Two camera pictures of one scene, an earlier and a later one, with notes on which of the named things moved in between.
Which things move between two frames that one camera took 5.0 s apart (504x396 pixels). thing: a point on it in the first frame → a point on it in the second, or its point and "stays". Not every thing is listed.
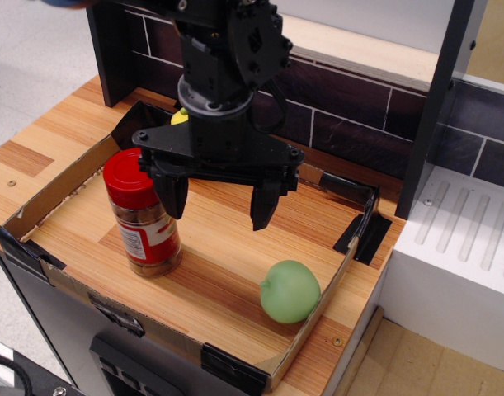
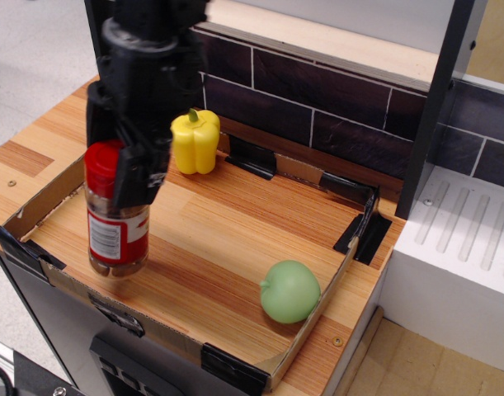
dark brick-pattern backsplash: x=339 y=114 stays
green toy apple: x=290 y=292 stays
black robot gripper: x=219 y=141 → x=148 y=82
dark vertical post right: x=433 y=115 stays
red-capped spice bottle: x=149 y=232 → x=118 y=238
